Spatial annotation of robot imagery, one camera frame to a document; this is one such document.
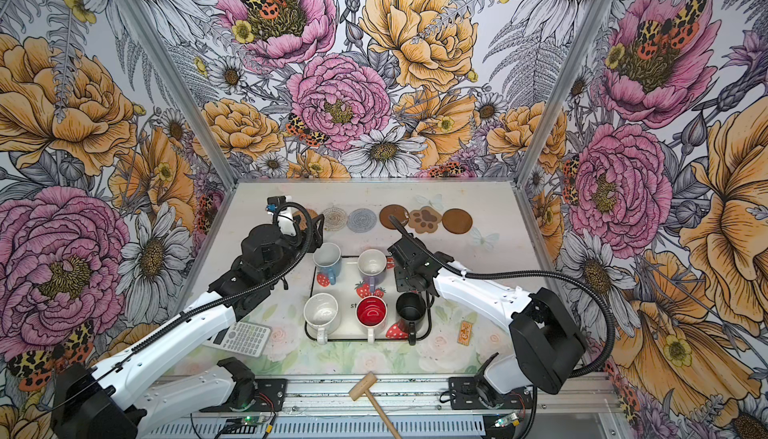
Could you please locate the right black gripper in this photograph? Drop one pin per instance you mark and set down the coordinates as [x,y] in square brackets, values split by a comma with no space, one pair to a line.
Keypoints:
[400,280]

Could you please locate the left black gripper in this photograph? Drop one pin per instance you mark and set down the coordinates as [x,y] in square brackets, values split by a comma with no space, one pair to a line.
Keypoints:
[315,234]

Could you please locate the brown paw shaped coaster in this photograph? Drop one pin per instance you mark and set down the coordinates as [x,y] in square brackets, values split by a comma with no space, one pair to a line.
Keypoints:
[424,220]

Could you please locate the woven straw round coaster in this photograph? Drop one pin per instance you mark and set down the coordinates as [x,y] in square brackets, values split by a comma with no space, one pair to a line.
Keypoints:
[302,218]

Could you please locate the glossy brown round coaster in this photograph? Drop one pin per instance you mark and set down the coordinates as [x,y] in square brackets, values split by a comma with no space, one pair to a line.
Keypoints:
[399,212]

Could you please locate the brown cork round coaster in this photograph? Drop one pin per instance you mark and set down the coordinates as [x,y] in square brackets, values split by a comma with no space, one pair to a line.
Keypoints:
[457,221]

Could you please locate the blue grey woven coaster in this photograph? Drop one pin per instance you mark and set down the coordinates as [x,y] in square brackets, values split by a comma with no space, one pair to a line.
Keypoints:
[362,220]

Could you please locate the beige woven round coaster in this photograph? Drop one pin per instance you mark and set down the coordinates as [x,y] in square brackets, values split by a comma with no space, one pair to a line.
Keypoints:
[335,219]

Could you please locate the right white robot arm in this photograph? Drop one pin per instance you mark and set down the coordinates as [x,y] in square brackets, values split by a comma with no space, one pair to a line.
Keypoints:
[547,345]

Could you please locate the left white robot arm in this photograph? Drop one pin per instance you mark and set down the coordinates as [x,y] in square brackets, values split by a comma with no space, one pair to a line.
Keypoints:
[114,398]

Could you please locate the black mug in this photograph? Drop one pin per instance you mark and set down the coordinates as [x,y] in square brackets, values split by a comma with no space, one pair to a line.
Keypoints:
[411,309]

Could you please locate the purple white mug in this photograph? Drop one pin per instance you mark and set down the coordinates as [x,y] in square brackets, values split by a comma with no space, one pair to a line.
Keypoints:
[372,266]

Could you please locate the blue floral mug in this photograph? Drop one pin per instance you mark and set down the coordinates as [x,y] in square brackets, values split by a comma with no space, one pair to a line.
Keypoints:
[328,261]

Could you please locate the red interior white mug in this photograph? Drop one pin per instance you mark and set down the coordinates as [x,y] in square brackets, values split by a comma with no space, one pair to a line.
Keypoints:
[371,314]

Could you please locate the strawberry print serving tray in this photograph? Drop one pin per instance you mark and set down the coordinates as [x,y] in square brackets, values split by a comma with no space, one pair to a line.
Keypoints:
[350,289]

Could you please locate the small orange biscuit block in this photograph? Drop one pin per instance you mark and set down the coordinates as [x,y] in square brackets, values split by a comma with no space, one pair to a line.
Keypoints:
[465,333]

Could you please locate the white calculator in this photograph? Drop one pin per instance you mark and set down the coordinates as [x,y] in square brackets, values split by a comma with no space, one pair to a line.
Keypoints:
[241,338]

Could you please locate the wooden mallet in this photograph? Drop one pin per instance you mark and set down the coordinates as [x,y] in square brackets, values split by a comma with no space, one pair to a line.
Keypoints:
[363,389]

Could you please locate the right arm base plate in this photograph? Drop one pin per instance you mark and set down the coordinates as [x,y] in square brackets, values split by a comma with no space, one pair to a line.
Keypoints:
[470,393]

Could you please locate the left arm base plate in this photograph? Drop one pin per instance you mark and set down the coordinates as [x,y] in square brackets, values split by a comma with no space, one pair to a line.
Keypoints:
[258,395]

